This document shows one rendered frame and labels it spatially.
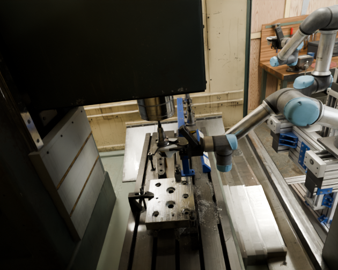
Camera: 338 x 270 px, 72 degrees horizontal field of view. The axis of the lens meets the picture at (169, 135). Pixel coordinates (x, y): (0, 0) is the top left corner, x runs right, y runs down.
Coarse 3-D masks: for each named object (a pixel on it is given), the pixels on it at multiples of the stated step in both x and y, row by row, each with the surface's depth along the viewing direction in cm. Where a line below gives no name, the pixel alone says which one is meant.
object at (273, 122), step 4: (272, 116) 174; (268, 120) 177; (272, 120) 171; (276, 120) 169; (268, 124) 179; (272, 124) 172; (276, 124) 166; (280, 124) 166; (284, 124) 167; (288, 124) 167; (292, 124) 167; (272, 128) 173; (276, 128) 168; (280, 128) 170; (284, 128) 169; (288, 128) 168; (276, 132) 170; (280, 132) 170
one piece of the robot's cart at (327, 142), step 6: (318, 138) 135; (324, 138) 135; (330, 138) 134; (324, 144) 130; (330, 144) 129; (324, 150) 132; (330, 150) 126; (336, 150) 124; (336, 156) 122; (330, 162) 124; (336, 162) 124
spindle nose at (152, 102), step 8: (168, 96) 93; (144, 104) 93; (152, 104) 92; (160, 104) 93; (168, 104) 94; (144, 112) 95; (152, 112) 94; (160, 112) 94; (168, 112) 96; (144, 120) 98; (152, 120) 96; (160, 120) 96
